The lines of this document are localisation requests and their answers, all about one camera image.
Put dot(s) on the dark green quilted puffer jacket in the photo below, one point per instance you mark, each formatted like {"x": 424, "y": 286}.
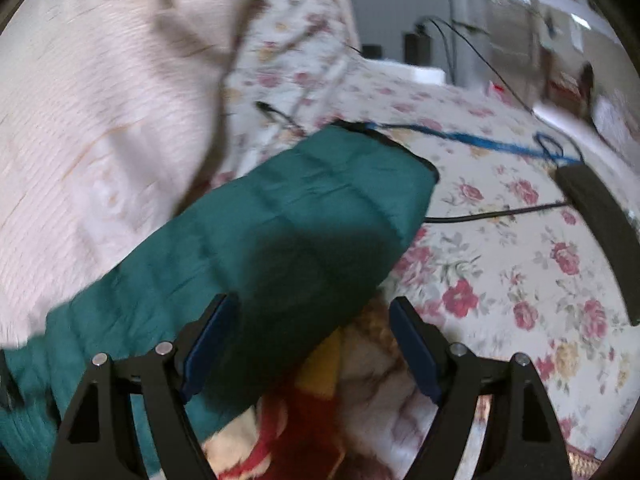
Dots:
{"x": 304, "y": 240}

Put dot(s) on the red yellow floral cloth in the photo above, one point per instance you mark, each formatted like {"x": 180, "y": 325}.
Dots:
{"x": 352, "y": 411}

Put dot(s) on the black power adapter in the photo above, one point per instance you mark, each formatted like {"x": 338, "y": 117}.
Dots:
{"x": 417, "y": 49}

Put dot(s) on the beige patterned quilt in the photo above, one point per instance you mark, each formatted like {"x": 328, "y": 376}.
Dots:
{"x": 115, "y": 114}

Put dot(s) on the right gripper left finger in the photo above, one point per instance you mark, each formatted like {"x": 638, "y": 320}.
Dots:
{"x": 117, "y": 401}

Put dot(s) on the rose print bed sheet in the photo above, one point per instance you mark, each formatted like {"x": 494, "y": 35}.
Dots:
{"x": 507, "y": 267}

